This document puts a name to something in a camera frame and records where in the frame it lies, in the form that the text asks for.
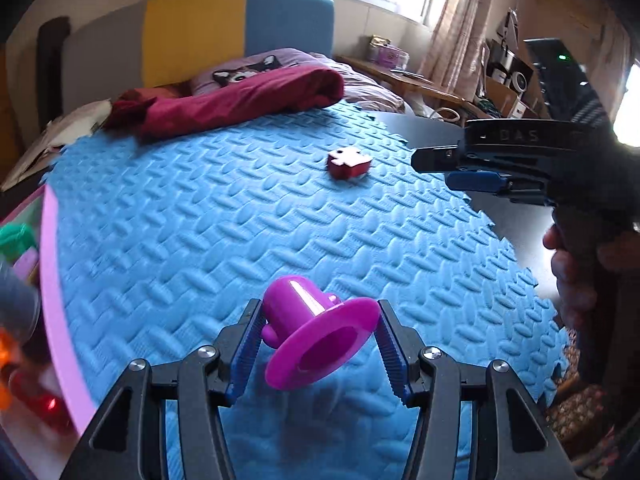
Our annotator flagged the magenta funnel cup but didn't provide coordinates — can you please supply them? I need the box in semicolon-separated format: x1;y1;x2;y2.
262;275;381;390

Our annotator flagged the right hand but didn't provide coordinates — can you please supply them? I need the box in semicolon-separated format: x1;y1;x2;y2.
542;224;639;330

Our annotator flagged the wooden side desk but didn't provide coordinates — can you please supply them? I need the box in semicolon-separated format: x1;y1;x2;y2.
334;54;467;111

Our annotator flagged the blue foam puzzle mat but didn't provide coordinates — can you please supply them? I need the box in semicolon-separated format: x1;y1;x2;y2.
43;103;575;479

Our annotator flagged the red plastic block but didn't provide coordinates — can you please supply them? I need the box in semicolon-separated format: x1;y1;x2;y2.
326;145;373;180

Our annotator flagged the pink storage box on desk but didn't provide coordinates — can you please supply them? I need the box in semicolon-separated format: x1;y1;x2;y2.
367;35;409;70

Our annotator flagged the pink rimmed white box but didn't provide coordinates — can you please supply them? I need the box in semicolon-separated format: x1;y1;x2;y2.
1;184;96;434

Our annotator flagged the dark red spiked toy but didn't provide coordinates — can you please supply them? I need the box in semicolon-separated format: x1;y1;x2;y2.
1;363;75;436

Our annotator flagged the clear cylindrical disc case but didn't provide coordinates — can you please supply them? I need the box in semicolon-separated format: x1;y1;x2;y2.
0;260;40;344

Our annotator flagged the green plastic cup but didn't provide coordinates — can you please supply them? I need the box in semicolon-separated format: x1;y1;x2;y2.
0;223;37;263

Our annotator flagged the maroon blanket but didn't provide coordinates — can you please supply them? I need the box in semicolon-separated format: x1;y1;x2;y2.
102;63;344;140

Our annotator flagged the pink cat print pillow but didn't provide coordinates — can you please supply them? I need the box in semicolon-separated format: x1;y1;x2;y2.
190;48;322;96

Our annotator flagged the beige folded cloth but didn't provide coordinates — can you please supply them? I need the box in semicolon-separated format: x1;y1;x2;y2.
1;100;112;192

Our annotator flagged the grey yellow blue headboard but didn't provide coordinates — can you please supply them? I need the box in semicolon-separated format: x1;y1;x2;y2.
61;0;335;113

